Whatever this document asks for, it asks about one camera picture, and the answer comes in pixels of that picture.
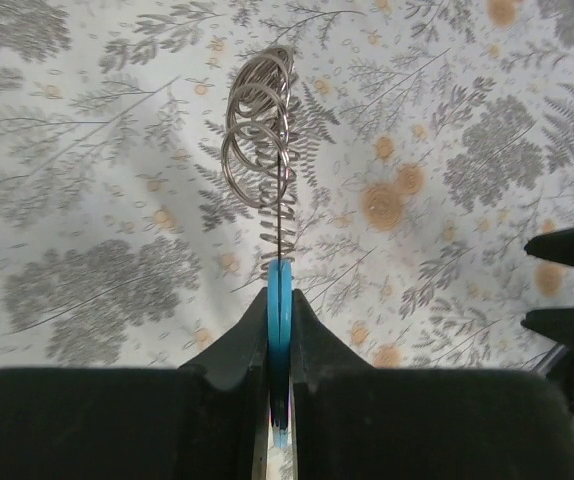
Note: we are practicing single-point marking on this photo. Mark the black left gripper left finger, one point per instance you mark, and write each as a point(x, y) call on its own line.
point(206, 419)

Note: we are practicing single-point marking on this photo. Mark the floral patterned tablecloth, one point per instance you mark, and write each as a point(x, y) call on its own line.
point(437, 137)

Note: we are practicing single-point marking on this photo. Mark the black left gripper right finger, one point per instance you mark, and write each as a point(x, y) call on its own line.
point(352, 420)

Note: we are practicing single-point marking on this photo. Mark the blue key tag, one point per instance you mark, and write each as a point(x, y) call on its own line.
point(279, 330)

